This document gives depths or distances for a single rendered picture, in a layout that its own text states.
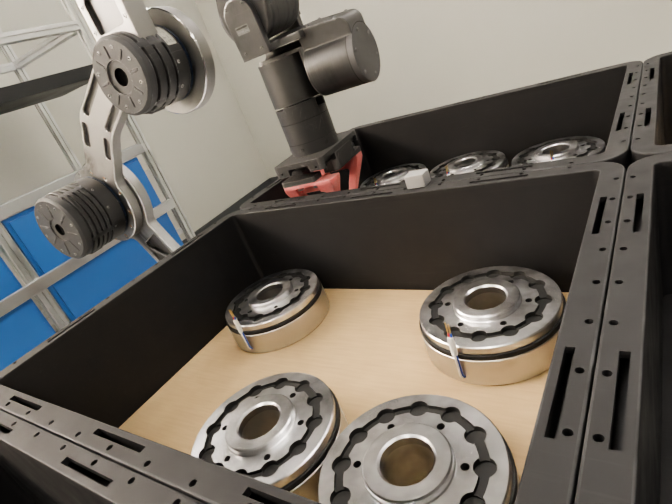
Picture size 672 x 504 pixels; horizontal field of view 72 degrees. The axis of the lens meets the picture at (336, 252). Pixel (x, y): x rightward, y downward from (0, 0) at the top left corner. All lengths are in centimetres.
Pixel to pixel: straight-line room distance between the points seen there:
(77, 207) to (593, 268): 119
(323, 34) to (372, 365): 31
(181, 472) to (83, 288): 221
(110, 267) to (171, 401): 204
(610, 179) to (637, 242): 8
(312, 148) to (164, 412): 31
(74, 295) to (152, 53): 162
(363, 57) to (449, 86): 319
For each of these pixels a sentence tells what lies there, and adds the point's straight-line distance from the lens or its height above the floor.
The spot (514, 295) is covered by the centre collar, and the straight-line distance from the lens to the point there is 35.
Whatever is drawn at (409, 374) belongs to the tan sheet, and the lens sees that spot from 36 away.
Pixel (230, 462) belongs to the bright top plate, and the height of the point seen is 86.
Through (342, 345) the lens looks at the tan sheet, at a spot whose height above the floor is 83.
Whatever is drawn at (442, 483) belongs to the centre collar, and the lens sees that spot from 25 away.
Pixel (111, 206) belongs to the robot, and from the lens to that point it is 133.
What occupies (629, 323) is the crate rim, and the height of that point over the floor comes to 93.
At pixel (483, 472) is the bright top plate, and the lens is 26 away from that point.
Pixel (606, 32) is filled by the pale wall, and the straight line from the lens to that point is 350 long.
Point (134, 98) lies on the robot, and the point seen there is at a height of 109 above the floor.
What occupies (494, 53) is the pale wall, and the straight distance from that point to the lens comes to 356.
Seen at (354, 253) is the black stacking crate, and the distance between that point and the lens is 47.
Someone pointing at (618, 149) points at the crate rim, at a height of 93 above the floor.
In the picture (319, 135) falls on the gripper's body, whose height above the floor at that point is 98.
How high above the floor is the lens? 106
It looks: 23 degrees down
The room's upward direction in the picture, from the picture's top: 21 degrees counter-clockwise
